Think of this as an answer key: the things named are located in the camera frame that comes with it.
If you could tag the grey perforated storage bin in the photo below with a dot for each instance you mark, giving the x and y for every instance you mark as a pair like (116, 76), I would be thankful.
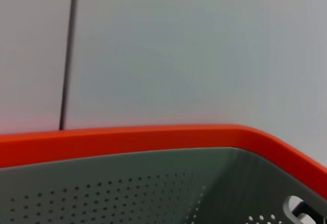
(127, 190)

